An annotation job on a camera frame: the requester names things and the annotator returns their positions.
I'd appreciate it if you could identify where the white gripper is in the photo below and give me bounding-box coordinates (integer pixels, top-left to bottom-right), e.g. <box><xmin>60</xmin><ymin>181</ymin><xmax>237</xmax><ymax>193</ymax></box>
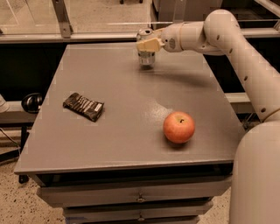
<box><xmin>136</xmin><ymin>24</ymin><xmax>182</xmax><ymax>53</ymax></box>

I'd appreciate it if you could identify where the silver 7up soda can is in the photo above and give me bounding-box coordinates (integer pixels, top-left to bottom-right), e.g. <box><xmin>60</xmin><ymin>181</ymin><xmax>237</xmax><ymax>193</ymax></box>
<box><xmin>136</xmin><ymin>28</ymin><xmax>155</xmax><ymax>67</ymax></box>

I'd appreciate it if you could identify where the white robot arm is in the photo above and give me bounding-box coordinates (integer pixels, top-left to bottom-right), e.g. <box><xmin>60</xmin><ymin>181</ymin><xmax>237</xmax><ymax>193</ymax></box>
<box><xmin>136</xmin><ymin>10</ymin><xmax>280</xmax><ymax>224</ymax></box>

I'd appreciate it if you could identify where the red apple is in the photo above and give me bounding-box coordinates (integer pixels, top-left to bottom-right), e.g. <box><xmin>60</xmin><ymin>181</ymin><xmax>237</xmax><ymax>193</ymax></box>
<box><xmin>163</xmin><ymin>111</ymin><xmax>195</xmax><ymax>144</ymax></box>

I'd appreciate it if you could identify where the black snack bar wrapper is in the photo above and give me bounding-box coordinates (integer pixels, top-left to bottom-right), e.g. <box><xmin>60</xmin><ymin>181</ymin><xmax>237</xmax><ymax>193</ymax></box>
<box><xmin>63</xmin><ymin>93</ymin><xmax>104</xmax><ymax>123</ymax></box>

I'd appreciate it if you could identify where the grey drawer cabinet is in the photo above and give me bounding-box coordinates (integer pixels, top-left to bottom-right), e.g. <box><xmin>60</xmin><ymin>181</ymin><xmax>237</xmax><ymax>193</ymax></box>
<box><xmin>15</xmin><ymin>43</ymin><xmax>244</xmax><ymax>224</ymax></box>

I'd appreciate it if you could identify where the metal railing with glass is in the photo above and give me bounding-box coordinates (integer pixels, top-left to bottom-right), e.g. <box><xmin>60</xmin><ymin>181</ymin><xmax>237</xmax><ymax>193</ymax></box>
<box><xmin>0</xmin><ymin>0</ymin><xmax>280</xmax><ymax>44</ymax></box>

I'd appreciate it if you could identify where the black round object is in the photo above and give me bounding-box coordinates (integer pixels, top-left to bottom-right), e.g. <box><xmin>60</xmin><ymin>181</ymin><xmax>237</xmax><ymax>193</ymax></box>
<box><xmin>21</xmin><ymin>93</ymin><xmax>43</xmax><ymax>114</ymax></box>

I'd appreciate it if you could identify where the upper grey drawer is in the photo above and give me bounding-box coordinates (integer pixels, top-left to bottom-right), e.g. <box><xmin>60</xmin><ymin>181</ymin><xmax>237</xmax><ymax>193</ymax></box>
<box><xmin>37</xmin><ymin>176</ymin><xmax>231</xmax><ymax>207</ymax></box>

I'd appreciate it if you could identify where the grey drawer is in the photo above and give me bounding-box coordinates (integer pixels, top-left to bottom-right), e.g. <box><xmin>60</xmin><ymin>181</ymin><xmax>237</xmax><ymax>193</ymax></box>
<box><xmin>64</xmin><ymin>200</ymin><xmax>213</xmax><ymax>223</ymax></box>
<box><xmin>37</xmin><ymin>176</ymin><xmax>231</xmax><ymax>207</ymax></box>

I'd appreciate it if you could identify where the lower grey drawer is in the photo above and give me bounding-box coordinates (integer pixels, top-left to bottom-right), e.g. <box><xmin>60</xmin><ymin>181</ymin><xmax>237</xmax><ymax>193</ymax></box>
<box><xmin>64</xmin><ymin>200</ymin><xmax>213</xmax><ymax>223</ymax></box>

